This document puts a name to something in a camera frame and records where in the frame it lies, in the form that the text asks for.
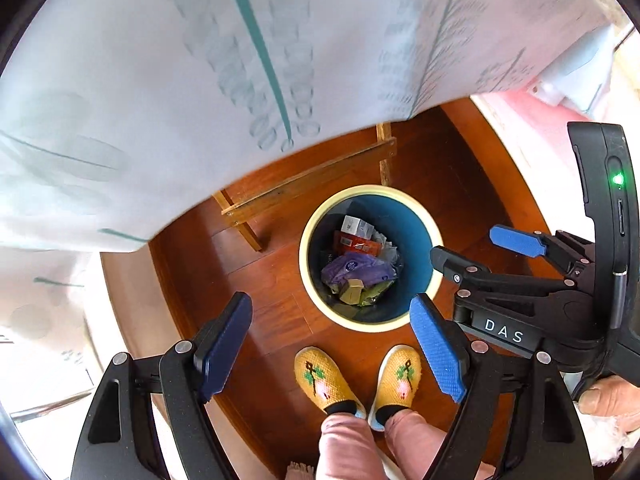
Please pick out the purple plastic bag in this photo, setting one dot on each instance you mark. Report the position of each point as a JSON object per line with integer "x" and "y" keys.
{"x": 355, "y": 270}

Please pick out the clear plastic bag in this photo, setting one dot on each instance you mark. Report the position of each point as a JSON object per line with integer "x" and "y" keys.
{"x": 390, "y": 252}

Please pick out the person's right leg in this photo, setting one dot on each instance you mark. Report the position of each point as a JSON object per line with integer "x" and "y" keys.
{"x": 420, "y": 445}

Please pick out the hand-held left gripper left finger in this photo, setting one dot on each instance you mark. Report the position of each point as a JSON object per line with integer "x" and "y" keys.
{"x": 225, "y": 340}

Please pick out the printed white teal tablecloth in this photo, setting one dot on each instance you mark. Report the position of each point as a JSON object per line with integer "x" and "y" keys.
{"x": 150, "y": 60}

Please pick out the blue round trash bin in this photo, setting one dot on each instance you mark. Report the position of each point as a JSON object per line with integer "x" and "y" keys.
{"x": 415, "y": 230}

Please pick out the white textured cloth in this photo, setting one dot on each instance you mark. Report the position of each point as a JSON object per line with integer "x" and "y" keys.
{"x": 610, "y": 440}

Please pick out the green snack packet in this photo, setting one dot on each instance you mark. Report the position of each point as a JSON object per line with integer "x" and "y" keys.
{"x": 377, "y": 292}

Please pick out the red cartoon box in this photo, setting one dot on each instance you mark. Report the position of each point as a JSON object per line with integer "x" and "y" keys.
{"x": 357, "y": 244}

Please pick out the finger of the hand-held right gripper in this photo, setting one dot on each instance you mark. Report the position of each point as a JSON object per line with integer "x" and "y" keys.
{"x": 457, "y": 265}
{"x": 517, "y": 241}

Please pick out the person's right hand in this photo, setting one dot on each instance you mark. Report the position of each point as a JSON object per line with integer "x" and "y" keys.
{"x": 610, "y": 395}

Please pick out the white and blue box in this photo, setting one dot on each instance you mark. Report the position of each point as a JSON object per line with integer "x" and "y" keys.
{"x": 357, "y": 225}

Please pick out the wooden table frame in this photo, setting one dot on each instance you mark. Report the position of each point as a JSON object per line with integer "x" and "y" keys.
{"x": 310, "y": 180}

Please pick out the yellow knitted slipper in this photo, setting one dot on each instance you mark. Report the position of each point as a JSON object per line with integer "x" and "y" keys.
{"x": 400, "y": 380}
{"x": 320, "y": 375}

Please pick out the small brown cardboard box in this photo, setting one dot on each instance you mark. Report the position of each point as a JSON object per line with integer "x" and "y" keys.
{"x": 351, "y": 292}

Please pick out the pink blanket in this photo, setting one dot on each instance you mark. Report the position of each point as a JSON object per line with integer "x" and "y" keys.
{"x": 510, "y": 105}

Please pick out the person's leg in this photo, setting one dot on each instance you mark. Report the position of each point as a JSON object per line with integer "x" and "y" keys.
{"x": 420, "y": 445}
{"x": 350, "y": 450}

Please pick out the person's left leg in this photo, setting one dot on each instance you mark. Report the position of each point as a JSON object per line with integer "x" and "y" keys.
{"x": 350, "y": 450}

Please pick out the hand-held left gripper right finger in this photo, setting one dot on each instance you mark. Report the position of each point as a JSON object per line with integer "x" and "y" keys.
{"x": 440, "y": 350}

